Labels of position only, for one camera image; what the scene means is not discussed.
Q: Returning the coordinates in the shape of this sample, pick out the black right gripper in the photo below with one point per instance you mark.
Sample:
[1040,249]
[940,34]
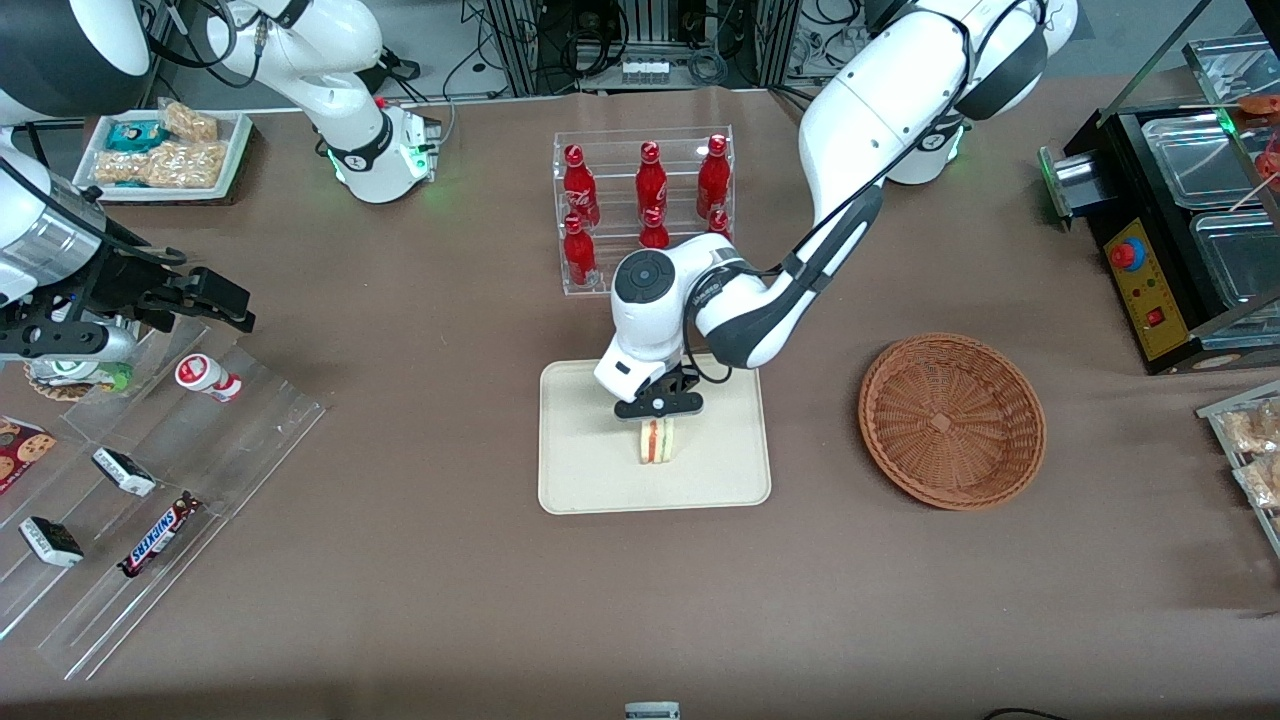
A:
[122,282]

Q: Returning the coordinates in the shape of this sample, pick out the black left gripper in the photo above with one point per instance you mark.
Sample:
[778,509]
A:
[682,381]

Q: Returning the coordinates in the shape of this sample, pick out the triangle sandwich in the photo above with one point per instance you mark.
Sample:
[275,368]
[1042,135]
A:
[657,442]

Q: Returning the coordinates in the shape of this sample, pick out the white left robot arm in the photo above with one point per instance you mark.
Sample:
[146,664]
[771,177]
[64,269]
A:
[870,120]

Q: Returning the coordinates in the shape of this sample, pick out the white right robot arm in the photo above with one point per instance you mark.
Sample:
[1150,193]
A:
[340,100]

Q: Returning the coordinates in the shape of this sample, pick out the cream plastic tray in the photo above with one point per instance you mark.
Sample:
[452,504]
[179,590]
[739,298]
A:
[720,460]

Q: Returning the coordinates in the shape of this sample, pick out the white snack tray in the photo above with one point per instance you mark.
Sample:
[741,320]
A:
[235,150]

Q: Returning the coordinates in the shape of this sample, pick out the brown wicker basket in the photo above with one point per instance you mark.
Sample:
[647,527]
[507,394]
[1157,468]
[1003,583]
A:
[950,420]

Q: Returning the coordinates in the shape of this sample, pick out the grey bread tray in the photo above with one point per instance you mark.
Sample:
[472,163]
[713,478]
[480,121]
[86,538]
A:
[1215,412]

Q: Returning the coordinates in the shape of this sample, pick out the white red yogurt bottle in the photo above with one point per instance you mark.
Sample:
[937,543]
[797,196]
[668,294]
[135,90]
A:
[205,376]

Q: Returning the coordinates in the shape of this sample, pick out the large rice cracker bag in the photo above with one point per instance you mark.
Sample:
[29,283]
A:
[170,165]

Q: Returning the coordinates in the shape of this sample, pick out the red cola bottle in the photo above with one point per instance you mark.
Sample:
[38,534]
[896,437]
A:
[579,188]
[654,232]
[651,182]
[720,224]
[579,255]
[713,178]

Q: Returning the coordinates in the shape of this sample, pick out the clear acrylic tiered stand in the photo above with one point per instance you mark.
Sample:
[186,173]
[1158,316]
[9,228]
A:
[230,460]

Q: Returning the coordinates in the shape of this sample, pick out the green white round container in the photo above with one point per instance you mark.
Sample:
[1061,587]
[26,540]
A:
[75,374]

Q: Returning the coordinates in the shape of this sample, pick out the small rice cracker bag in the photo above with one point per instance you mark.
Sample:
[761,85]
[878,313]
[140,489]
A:
[190,122]

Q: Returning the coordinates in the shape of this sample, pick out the clear acrylic bottle rack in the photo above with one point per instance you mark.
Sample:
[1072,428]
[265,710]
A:
[605,205]

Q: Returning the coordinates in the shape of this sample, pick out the teal snack packet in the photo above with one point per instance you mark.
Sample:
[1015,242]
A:
[132,136]

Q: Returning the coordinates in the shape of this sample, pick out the black white snack bar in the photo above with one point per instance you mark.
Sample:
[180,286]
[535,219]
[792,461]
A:
[124,472]
[50,541]

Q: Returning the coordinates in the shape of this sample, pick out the snickers chocolate bar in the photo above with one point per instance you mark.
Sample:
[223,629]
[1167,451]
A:
[160,535]

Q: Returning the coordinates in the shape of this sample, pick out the cookie package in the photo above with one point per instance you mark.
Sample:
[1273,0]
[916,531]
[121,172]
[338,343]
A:
[25,450]

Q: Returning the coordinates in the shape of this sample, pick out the white power strip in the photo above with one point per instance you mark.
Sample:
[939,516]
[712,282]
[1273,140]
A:
[645,72]

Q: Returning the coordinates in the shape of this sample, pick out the grey device at table edge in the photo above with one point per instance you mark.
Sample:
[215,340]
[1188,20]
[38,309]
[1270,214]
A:
[652,711]

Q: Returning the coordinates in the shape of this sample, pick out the aluminium equipment rack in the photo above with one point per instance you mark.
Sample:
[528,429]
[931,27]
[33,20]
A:
[520,45]

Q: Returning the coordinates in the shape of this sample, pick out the black food warmer machine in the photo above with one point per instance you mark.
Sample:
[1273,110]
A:
[1150,300]

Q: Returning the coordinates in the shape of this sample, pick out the steel warmer pan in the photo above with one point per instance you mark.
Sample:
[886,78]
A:
[1200,160]
[1240,260]

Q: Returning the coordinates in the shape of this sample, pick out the wrapped bread pack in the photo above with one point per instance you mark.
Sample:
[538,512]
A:
[1262,480]
[1255,428]

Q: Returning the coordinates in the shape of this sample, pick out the red sausage skewer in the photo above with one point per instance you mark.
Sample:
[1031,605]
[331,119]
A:
[1272,158]

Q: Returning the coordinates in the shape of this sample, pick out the orange sausage skewer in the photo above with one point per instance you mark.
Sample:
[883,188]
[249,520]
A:
[1262,103]

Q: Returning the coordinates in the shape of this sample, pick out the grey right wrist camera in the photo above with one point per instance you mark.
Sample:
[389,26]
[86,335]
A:
[90,342]

